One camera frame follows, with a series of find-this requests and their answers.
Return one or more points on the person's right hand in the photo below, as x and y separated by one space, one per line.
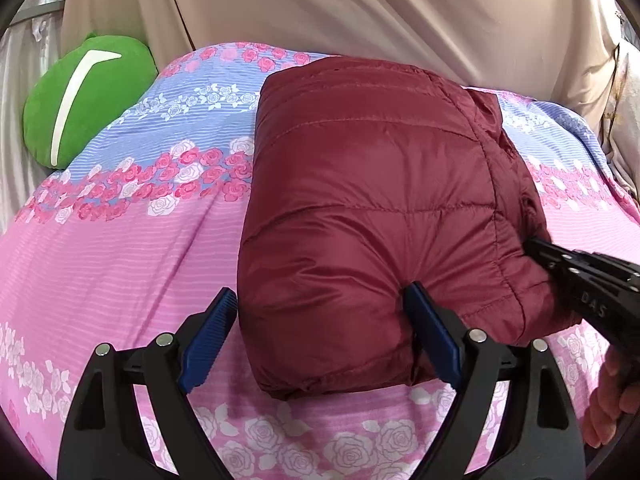
612 400

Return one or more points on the pink blue floral bedsheet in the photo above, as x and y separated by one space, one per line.
125 260

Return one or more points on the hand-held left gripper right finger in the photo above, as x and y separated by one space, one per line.
432 332

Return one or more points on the maroon quilted puffer jacket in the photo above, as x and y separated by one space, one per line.
375 185

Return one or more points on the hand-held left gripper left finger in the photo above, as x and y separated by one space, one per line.
210 330

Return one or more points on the white sheer curtain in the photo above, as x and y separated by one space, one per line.
25 85

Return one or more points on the green pillow with white stripe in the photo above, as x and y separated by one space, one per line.
117 92

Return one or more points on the beige curtain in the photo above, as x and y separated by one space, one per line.
350 10

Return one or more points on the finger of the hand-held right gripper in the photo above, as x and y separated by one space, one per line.
547 257

